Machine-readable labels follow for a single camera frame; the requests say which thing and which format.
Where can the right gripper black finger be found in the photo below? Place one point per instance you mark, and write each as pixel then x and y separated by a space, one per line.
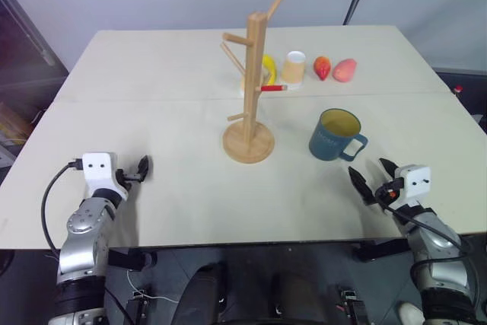
pixel 363 186
pixel 389 168

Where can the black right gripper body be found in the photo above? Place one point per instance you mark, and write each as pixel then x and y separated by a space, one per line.
pixel 389 192

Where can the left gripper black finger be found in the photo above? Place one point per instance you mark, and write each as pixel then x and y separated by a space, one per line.
pixel 146 165
pixel 139 169

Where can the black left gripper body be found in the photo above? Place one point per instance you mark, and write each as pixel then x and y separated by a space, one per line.
pixel 127 178

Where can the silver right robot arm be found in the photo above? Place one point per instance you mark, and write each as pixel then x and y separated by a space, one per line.
pixel 437 249

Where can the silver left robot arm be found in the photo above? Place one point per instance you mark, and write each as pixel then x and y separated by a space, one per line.
pixel 81 222

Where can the wooden mug tree stand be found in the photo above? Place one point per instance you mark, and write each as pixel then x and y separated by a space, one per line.
pixel 253 112

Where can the brown paper cup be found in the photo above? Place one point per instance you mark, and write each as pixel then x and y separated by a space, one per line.
pixel 293 72

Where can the blue mug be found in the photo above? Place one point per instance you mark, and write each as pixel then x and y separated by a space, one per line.
pixel 331 140

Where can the small red knob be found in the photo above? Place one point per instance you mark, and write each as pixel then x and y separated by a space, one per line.
pixel 457 89

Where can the pink toy peach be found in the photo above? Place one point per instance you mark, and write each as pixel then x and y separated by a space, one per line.
pixel 345 71

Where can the red orange toy fruit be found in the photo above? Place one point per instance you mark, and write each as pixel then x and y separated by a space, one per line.
pixel 322 68

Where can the white shoe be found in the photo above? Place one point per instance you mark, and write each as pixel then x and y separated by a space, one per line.
pixel 411 313

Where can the dark rounded shape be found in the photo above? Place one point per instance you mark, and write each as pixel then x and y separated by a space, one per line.
pixel 201 294

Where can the dark cabinet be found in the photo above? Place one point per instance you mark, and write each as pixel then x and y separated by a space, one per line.
pixel 26 74

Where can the yellow banana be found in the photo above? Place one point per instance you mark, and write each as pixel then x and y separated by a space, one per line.
pixel 271 70

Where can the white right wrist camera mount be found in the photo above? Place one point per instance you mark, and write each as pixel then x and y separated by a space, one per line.
pixel 412 182

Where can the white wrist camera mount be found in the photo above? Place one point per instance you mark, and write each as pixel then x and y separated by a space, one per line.
pixel 99 171
pixel 412 182

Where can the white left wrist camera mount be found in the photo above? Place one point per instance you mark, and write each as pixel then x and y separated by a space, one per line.
pixel 99 171

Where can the black table frame bracket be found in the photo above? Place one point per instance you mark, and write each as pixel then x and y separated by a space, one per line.
pixel 129 259
pixel 380 250

